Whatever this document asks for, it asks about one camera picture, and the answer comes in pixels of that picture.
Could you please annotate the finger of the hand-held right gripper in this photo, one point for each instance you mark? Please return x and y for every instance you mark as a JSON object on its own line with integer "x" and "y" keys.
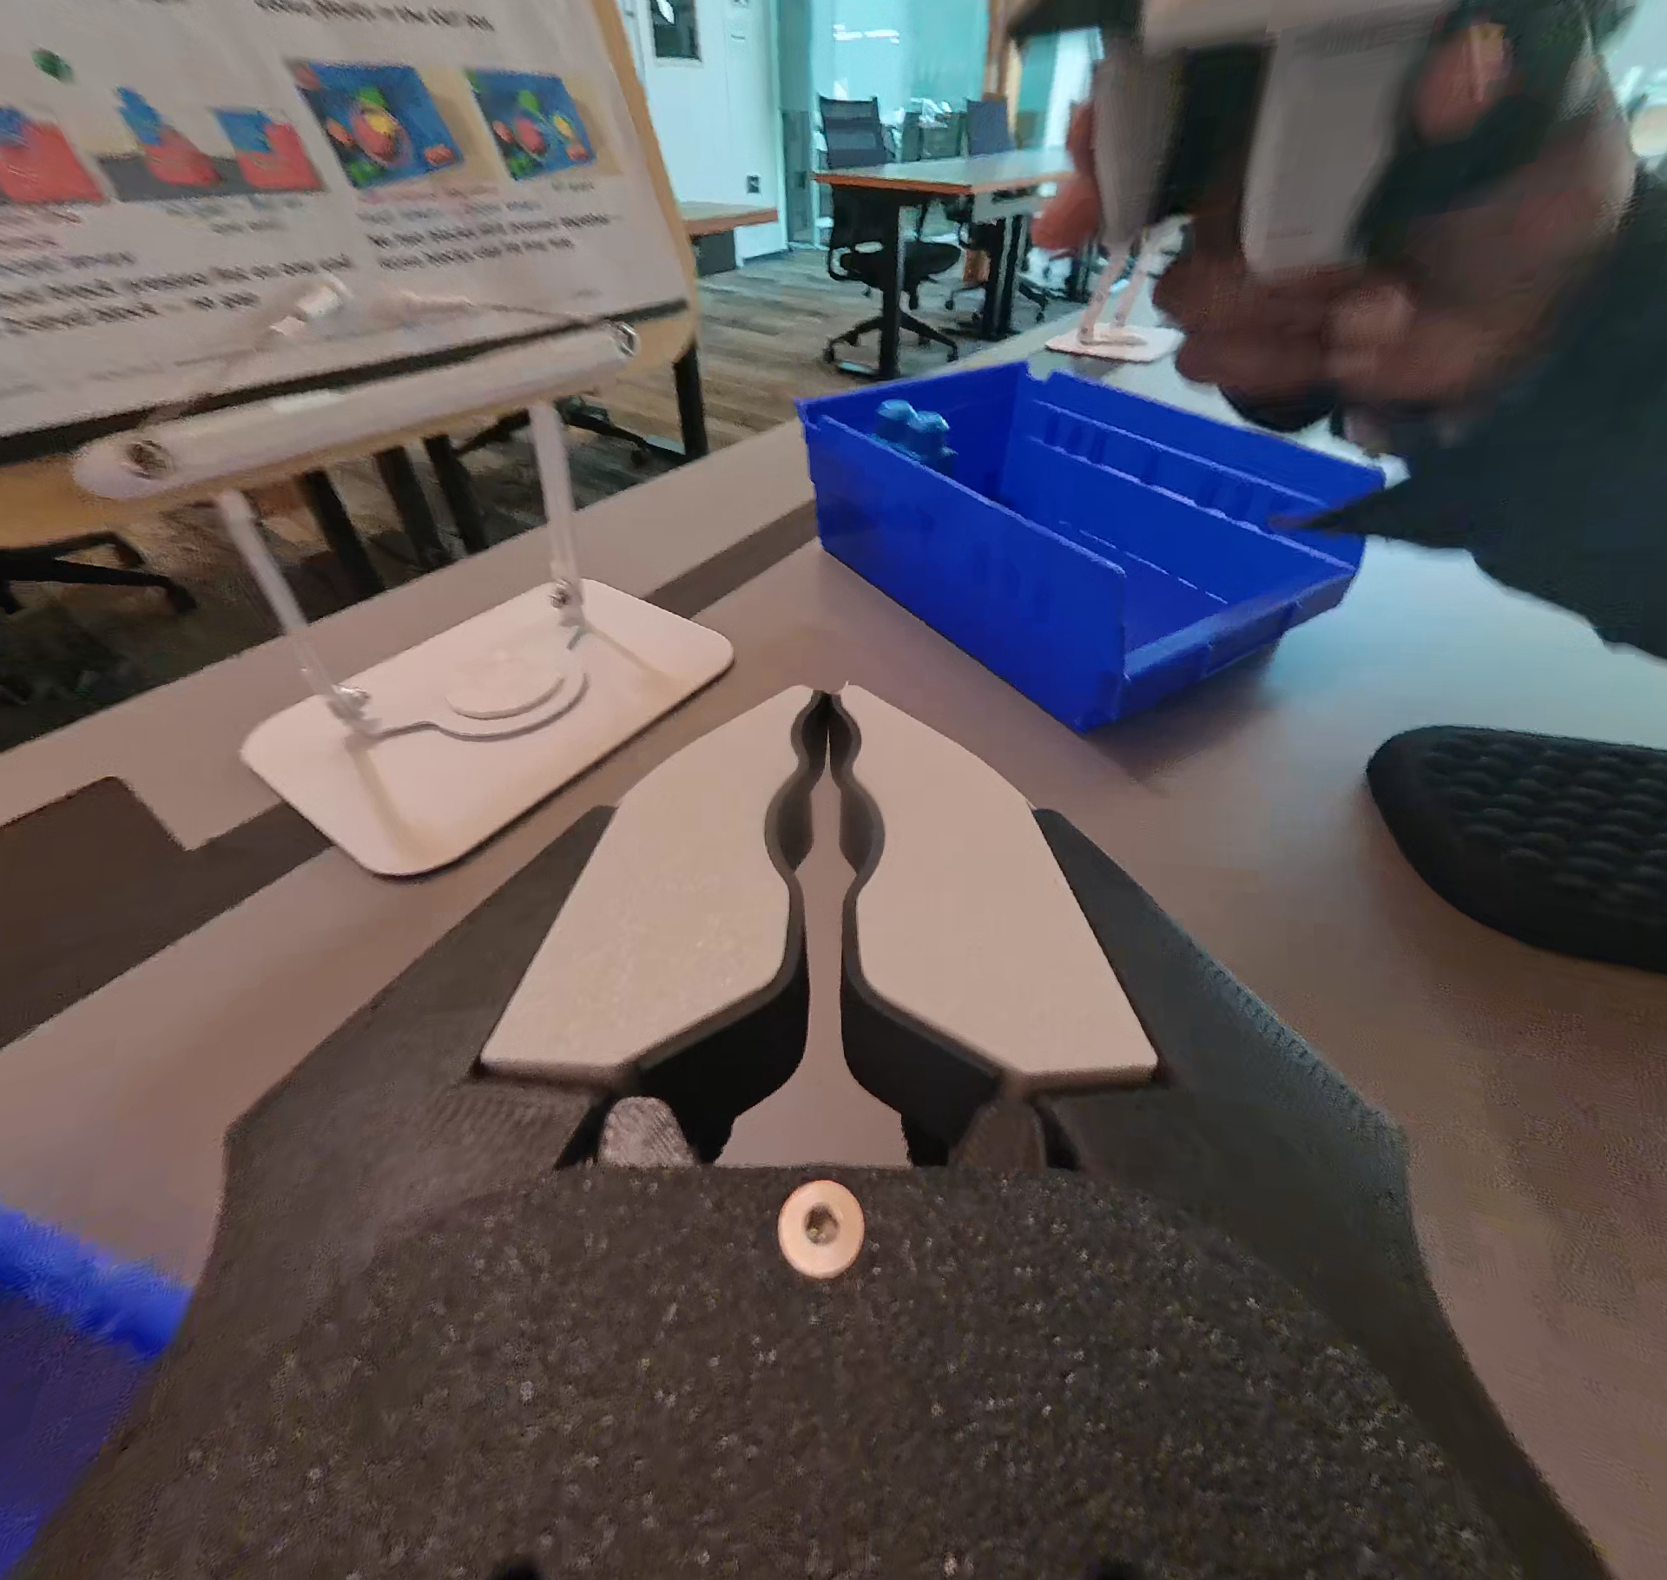
{"x": 1136, "y": 149}
{"x": 1330, "y": 149}

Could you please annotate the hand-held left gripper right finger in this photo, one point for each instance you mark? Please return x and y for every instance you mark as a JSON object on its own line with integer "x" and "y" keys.
{"x": 1004, "y": 941}

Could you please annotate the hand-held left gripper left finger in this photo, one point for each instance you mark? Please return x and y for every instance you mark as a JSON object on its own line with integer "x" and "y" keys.
{"x": 652, "y": 941}

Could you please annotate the blue plastic bin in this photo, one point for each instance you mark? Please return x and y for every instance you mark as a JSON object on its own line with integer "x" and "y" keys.
{"x": 977, "y": 566}
{"x": 65, "y": 1345}

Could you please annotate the person's right forearm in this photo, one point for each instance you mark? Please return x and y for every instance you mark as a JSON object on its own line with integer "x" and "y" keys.
{"x": 1590, "y": 498}

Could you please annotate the black office chair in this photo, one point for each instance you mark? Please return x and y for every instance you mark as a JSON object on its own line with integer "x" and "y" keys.
{"x": 78, "y": 571}
{"x": 860, "y": 225}
{"x": 991, "y": 128}

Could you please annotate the brown wooden desk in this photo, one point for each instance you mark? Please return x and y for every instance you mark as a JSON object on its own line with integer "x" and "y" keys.
{"x": 938, "y": 166}
{"x": 728, "y": 217}

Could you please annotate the black wrist rest pad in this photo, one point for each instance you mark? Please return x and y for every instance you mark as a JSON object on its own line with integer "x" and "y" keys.
{"x": 1536, "y": 836}

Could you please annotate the printed instruction sheet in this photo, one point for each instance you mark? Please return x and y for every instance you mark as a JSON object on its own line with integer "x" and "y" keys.
{"x": 327, "y": 238}

